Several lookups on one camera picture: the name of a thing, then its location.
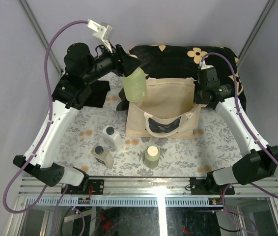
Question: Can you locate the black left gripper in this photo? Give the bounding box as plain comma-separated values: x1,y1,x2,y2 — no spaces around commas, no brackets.
81,39,141,84

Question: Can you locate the green liquid bottle black cap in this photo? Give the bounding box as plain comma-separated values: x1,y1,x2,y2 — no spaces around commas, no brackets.
122,67,147,103

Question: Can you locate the beige canvas tote bag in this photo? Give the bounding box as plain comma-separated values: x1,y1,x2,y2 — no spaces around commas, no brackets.
125,78,202,139

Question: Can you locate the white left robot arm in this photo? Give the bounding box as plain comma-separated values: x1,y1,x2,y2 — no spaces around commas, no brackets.
13,43,142,194

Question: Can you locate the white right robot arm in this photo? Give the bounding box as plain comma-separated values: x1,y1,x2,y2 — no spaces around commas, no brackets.
194,64,278,194

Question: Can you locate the black floral plush pillow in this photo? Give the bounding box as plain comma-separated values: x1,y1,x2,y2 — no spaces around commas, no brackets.
128,45,247,110

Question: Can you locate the white bottle black cap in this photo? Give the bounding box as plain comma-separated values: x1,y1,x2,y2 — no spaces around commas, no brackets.
102,125,123,151

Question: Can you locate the green bottle cream cap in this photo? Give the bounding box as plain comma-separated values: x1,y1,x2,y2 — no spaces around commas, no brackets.
144,146,161,169

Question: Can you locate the floral table cloth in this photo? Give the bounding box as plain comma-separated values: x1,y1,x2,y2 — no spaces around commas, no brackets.
52,74,241,177

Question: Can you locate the clear beige bottle black cap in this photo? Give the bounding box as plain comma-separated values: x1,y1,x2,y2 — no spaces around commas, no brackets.
91,145,114,169

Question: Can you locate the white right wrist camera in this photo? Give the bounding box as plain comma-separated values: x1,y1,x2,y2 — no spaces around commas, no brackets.
198,57,213,70

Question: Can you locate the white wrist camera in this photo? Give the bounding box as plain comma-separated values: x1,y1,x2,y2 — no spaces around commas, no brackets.
87,19,113,54
198,57,213,70

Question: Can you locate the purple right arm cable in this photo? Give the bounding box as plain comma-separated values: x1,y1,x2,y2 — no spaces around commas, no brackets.
200,52,278,234

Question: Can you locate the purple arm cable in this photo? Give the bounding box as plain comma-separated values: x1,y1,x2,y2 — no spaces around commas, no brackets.
2,20,90,236
200,52,278,234

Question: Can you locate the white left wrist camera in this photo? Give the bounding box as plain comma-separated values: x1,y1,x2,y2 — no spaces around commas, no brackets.
87,19,113,54

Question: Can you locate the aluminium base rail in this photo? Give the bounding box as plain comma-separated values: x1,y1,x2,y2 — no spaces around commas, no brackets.
18,177,278,207

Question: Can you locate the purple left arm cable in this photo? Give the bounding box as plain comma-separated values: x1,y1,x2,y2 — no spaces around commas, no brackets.
2,20,90,236

